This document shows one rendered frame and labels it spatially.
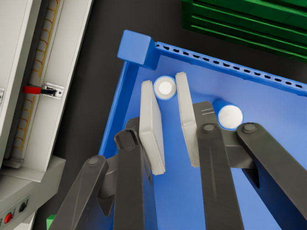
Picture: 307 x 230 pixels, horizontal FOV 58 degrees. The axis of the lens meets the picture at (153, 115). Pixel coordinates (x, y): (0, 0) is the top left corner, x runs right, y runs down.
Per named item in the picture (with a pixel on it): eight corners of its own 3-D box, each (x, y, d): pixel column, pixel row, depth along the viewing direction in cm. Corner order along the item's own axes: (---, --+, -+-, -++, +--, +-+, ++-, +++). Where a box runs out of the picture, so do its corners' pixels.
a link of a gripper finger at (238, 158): (201, 154, 13) (267, 142, 12) (191, 103, 17) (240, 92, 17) (206, 178, 14) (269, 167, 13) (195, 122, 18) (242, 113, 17)
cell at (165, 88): (181, 80, 26) (181, 79, 19) (175, 99, 26) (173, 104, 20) (162, 75, 26) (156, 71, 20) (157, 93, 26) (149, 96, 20)
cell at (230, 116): (239, 133, 19) (225, 121, 26) (247, 108, 19) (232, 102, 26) (214, 125, 20) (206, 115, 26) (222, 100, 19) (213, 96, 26)
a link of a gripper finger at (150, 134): (166, 174, 16) (153, 177, 16) (161, 113, 22) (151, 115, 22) (152, 132, 14) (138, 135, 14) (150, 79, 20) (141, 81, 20)
